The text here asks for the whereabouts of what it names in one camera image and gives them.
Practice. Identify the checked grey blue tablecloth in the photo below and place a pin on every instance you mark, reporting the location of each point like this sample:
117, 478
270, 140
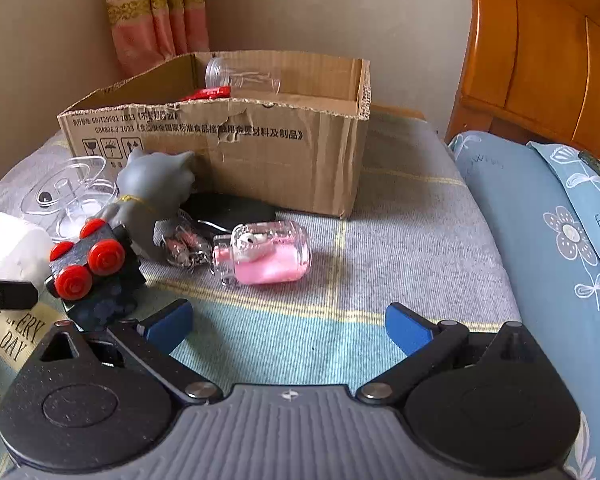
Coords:
416, 236

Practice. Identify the clear plastic spool dish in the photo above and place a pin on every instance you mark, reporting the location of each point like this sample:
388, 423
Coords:
69, 194

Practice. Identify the pink patterned curtain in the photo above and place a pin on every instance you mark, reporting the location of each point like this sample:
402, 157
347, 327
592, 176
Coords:
147, 33

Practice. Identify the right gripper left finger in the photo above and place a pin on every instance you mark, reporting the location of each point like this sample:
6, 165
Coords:
148, 344

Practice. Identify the clear pink sand bottle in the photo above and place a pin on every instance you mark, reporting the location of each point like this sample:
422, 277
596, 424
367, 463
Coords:
262, 253

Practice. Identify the black flat pouch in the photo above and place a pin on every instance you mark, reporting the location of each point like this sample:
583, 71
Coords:
220, 213

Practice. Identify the wooden bed headboard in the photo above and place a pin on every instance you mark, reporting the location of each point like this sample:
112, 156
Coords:
532, 72

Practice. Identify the happy every day card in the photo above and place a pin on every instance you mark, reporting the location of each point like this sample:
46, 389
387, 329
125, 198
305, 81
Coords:
21, 331

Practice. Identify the white plastic jar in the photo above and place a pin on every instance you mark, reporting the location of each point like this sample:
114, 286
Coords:
24, 250

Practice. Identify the black red-wheeled toy train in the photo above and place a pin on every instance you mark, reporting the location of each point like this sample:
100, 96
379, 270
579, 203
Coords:
96, 276

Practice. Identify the clear plastic bottle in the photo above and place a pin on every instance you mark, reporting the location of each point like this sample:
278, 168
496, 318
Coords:
222, 72

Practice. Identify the blue floral pillow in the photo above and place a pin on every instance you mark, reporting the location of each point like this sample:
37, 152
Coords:
577, 225

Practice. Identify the keychain with charms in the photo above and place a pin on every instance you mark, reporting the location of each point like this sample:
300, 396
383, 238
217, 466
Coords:
182, 244

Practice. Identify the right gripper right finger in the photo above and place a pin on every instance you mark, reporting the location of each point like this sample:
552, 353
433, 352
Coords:
428, 347

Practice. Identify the open cardboard box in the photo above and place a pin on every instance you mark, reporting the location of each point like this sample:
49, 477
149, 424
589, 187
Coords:
299, 149

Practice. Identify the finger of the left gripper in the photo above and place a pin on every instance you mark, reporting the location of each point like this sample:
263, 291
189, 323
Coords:
17, 295

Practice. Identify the grey cat figurine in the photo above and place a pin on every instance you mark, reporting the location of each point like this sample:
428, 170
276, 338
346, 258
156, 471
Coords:
152, 188

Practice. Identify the red green toy block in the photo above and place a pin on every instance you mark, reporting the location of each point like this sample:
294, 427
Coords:
208, 94

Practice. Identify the blue floral bedsheet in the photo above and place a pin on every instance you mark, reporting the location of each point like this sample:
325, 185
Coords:
513, 188

